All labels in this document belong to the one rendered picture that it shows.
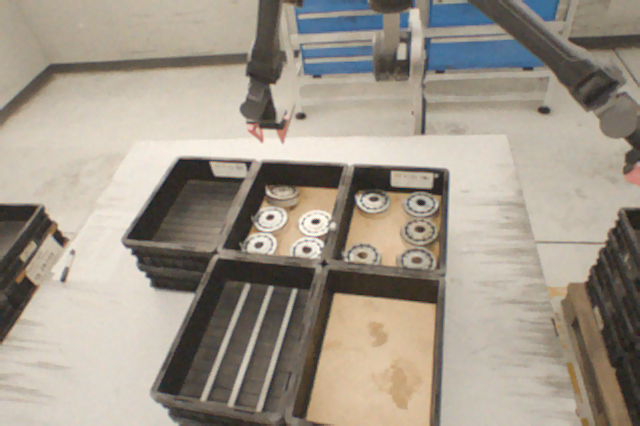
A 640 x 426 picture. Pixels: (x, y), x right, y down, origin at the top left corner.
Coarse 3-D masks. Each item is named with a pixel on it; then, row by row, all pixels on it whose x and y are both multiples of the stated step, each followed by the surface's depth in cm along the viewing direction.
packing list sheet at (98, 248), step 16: (96, 224) 170; (112, 224) 169; (128, 224) 168; (80, 240) 165; (96, 240) 164; (112, 240) 163; (64, 256) 160; (80, 256) 160; (96, 256) 159; (112, 256) 158; (80, 272) 154; (96, 272) 153; (112, 272) 153
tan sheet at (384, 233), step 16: (400, 208) 141; (352, 224) 138; (368, 224) 138; (384, 224) 137; (400, 224) 136; (352, 240) 134; (368, 240) 133; (384, 240) 132; (400, 240) 132; (384, 256) 128
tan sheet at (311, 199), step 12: (300, 192) 151; (312, 192) 150; (324, 192) 150; (336, 192) 149; (264, 204) 149; (300, 204) 147; (312, 204) 146; (324, 204) 146; (288, 216) 144; (300, 216) 143; (252, 228) 142; (288, 228) 140; (276, 240) 137; (288, 240) 137; (288, 252) 133
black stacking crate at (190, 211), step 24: (192, 168) 157; (168, 192) 151; (192, 192) 157; (216, 192) 156; (144, 216) 139; (168, 216) 150; (192, 216) 149; (216, 216) 148; (144, 240) 140; (168, 240) 142; (192, 240) 141; (144, 264) 136; (168, 264) 134; (192, 264) 131
